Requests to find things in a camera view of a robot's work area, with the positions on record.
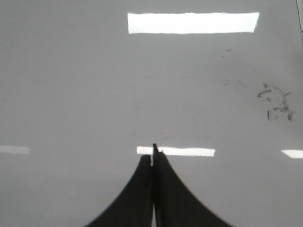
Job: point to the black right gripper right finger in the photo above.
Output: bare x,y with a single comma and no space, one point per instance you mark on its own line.
175,205

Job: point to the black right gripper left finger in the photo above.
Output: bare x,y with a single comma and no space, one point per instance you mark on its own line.
133,207

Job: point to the white glossy whiteboard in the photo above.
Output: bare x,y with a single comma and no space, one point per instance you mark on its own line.
83,83

